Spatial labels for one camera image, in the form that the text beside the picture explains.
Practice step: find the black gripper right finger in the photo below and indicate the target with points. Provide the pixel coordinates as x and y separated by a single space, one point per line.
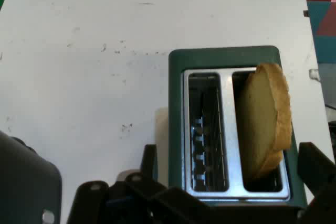
319 171

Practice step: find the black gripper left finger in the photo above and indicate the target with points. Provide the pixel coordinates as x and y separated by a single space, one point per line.
149 161

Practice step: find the dark grey rounded housing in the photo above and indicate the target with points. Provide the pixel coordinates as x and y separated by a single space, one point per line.
26 182

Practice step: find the toasted bread slice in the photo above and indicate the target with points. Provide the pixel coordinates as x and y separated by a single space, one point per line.
260 119

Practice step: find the dark green two-slot toaster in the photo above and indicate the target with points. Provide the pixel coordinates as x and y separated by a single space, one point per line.
176 119

